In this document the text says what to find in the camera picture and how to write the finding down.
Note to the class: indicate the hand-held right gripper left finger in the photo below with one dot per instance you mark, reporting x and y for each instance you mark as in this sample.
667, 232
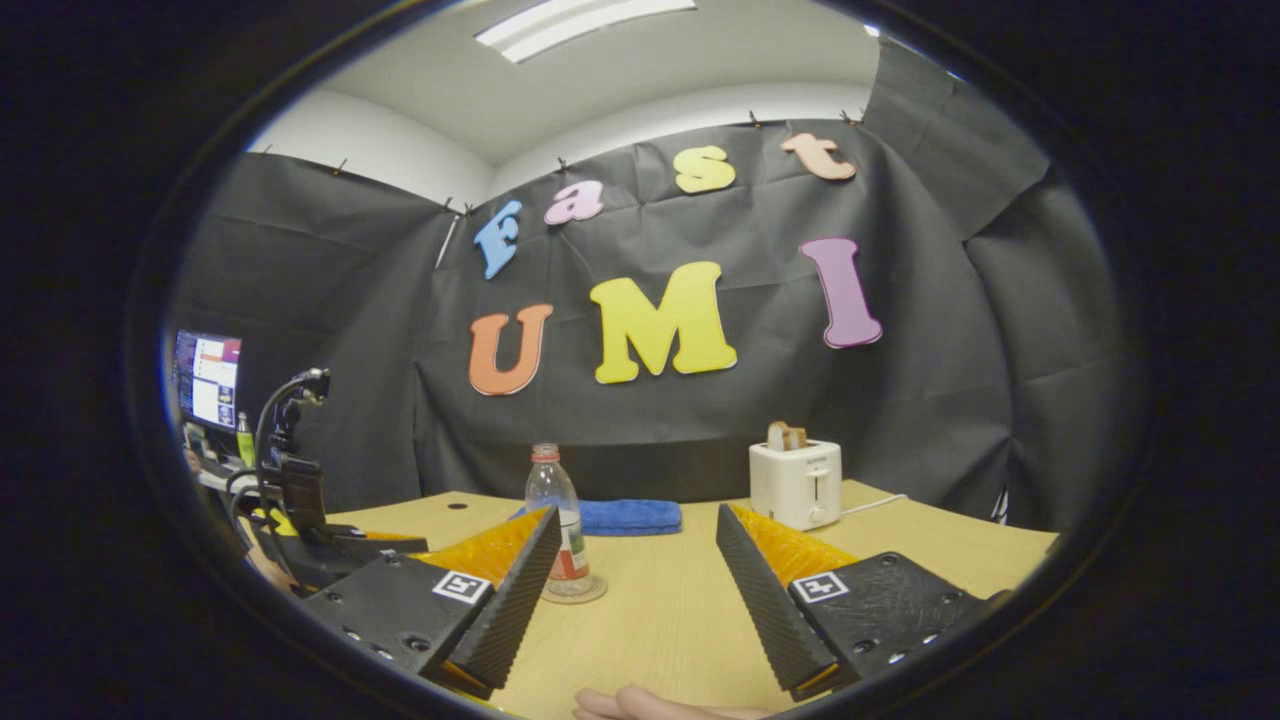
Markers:
515, 600

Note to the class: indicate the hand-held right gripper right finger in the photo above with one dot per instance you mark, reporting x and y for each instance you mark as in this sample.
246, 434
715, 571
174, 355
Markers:
765, 600

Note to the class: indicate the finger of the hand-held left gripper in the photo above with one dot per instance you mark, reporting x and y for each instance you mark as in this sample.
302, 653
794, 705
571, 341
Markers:
355, 545

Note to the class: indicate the round brown coaster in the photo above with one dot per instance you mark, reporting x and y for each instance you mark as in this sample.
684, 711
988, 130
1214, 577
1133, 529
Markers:
597, 590

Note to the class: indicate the clear plastic water bottle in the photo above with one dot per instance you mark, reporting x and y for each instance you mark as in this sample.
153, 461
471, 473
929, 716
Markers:
550, 490

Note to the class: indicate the green drink bottle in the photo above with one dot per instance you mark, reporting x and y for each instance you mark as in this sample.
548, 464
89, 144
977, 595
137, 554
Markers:
245, 445

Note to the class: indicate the white side table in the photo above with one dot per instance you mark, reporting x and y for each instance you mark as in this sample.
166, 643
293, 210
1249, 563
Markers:
215, 480

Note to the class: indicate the white toaster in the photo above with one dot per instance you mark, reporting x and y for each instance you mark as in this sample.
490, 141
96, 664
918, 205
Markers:
795, 490

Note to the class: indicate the blue towel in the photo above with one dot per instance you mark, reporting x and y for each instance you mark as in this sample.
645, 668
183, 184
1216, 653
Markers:
630, 517

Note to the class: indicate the computer monitor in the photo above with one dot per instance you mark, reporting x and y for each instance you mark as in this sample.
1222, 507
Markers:
207, 378

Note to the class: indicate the toast slice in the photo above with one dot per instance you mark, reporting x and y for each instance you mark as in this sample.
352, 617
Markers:
785, 436

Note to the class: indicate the ceiling light panel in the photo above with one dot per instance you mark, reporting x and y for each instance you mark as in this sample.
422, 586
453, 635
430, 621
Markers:
580, 25

